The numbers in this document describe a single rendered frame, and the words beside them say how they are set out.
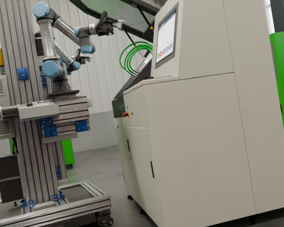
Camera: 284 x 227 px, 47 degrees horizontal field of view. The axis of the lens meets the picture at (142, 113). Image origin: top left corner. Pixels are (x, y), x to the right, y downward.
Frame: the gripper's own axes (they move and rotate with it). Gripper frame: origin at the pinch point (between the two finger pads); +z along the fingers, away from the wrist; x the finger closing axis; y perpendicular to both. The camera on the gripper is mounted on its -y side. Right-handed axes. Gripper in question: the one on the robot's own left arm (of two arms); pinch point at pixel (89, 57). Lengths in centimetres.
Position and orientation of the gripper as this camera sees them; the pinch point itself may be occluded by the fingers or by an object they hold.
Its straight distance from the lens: 356.3
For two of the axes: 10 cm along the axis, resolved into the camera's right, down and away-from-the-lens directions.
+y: 0.6, 9.9, 0.9
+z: 6.8, -1.1, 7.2
